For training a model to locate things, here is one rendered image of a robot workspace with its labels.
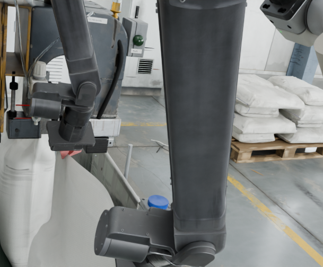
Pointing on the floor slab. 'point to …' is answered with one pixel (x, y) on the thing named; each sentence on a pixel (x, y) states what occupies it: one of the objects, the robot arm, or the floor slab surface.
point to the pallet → (239, 149)
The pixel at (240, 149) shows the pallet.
